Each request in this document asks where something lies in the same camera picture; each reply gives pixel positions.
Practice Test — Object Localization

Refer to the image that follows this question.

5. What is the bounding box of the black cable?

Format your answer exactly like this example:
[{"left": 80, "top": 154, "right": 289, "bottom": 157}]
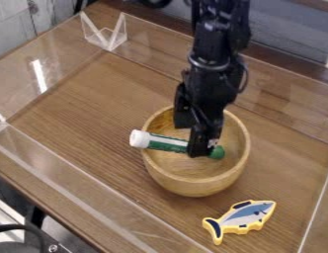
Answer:
[{"left": 0, "top": 222, "right": 45, "bottom": 253}]

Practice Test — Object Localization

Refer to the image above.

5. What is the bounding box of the brown wooden bowl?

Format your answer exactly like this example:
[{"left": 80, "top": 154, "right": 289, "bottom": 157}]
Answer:
[{"left": 141, "top": 110, "right": 252, "bottom": 198}]

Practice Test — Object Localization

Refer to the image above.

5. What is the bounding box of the clear acrylic tray wall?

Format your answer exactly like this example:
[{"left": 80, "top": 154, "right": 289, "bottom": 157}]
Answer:
[{"left": 0, "top": 123, "right": 209, "bottom": 253}]

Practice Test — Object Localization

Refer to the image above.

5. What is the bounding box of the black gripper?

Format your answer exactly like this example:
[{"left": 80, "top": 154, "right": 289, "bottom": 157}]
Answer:
[{"left": 173, "top": 58, "right": 249, "bottom": 158}]

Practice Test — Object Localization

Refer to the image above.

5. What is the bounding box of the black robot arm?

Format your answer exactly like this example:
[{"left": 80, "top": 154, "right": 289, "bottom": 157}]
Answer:
[{"left": 173, "top": 0, "right": 252, "bottom": 158}]

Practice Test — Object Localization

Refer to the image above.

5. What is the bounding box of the green white marker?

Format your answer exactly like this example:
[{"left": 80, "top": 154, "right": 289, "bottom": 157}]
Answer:
[{"left": 129, "top": 128, "right": 228, "bottom": 161}]

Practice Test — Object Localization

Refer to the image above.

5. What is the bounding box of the yellow blue fish toy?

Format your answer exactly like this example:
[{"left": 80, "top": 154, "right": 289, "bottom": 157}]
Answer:
[{"left": 202, "top": 200, "right": 276, "bottom": 245}]

